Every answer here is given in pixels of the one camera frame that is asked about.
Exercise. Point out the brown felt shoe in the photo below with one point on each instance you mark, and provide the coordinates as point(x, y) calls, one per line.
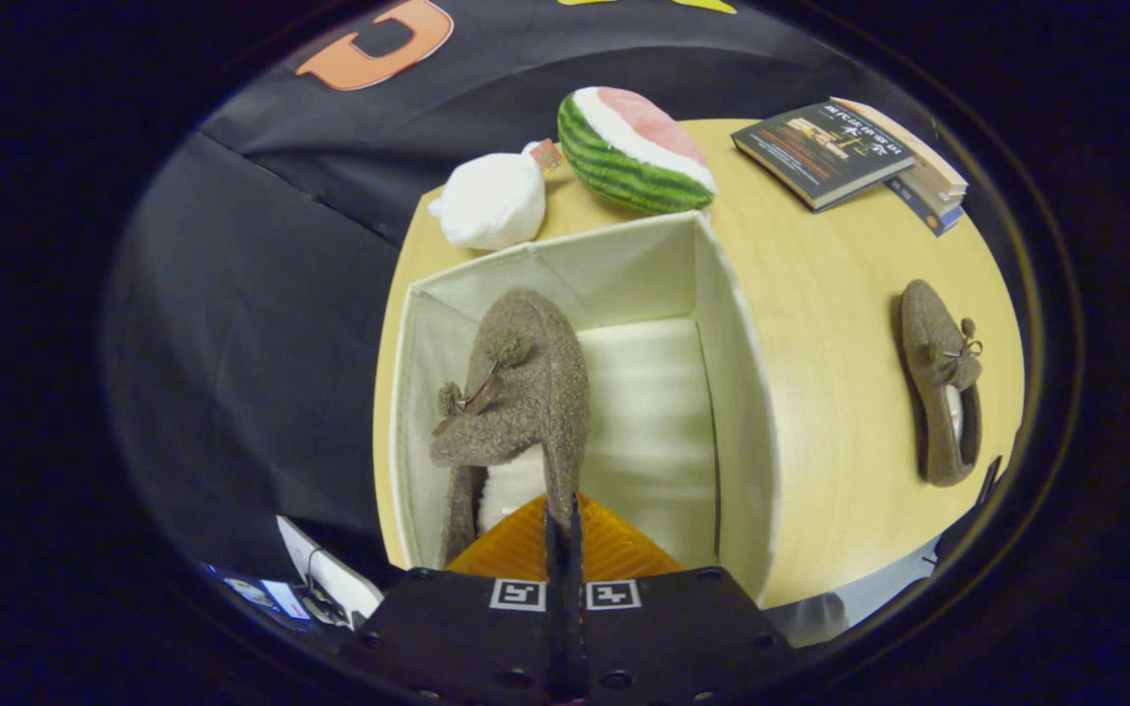
point(933, 392)
point(536, 392)

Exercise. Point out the grey fabric storage box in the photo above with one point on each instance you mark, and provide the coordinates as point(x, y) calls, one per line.
point(653, 412)

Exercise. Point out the white plush toy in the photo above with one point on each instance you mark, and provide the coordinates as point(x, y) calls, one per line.
point(491, 201)

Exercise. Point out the white paper card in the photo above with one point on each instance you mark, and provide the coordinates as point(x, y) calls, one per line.
point(339, 579)

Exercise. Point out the tan cover book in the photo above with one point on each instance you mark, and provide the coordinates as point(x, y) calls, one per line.
point(943, 199)

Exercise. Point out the black table bracket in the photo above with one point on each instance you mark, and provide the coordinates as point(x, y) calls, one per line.
point(989, 480)

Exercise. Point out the black cover book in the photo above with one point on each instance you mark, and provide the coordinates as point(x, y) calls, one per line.
point(820, 152)

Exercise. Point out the watermelon slice plush toy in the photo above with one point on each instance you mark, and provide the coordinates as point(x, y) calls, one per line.
point(634, 157)

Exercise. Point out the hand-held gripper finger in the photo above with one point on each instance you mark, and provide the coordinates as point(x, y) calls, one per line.
point(575, 628)
point(555, 608)

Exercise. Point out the blue cover book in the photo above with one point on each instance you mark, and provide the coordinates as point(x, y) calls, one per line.
point(928, 218)

